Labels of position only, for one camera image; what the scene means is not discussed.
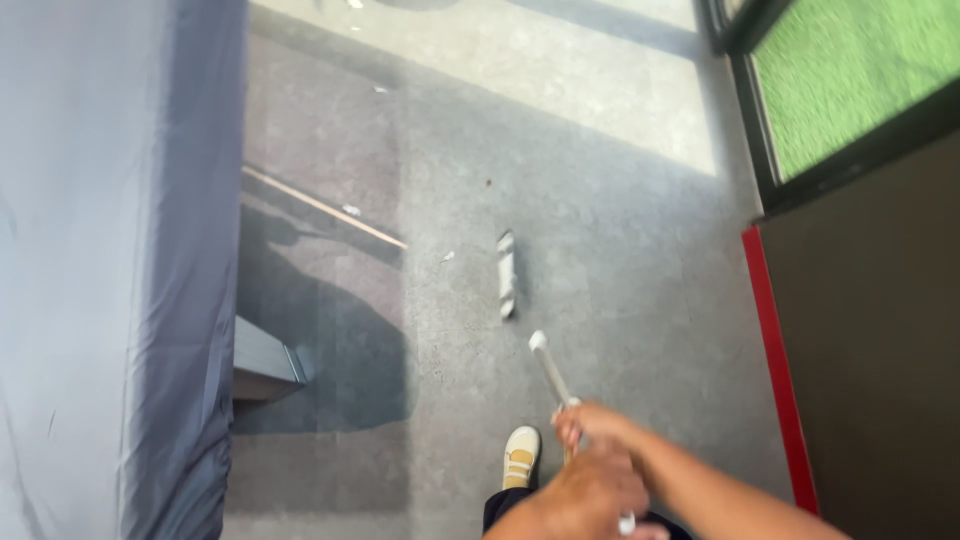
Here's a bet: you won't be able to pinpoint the person's right hand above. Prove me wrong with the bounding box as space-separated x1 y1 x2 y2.
552 402 655 465

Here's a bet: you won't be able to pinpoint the person's left hand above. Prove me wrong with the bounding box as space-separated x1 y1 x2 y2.
534 447 670 540

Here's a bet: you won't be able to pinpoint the long stick with white tip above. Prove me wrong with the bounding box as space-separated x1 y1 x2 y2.
528 330 638 537

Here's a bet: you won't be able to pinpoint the white and tan shoe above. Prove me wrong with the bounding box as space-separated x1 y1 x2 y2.
501 425 542 492

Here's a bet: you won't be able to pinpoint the black trousers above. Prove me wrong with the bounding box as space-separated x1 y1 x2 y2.
482 486 693 540

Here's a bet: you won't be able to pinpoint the crumpled white paper strip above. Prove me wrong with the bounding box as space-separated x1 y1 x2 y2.
495 230 519 321

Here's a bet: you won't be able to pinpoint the red edge strip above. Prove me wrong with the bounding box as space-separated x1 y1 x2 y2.
740 225 821 518

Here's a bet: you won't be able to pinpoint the dark brown panel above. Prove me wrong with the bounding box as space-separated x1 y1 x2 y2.
757 129 960 540

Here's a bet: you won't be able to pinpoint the grey metal furniture base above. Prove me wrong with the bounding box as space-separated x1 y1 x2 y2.
232 314 310 402

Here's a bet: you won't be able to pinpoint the thin wooden strip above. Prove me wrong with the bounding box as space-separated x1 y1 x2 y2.
240 165 410 252

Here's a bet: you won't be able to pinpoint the green artificial turf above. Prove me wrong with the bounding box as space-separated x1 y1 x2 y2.
752 0 960 182

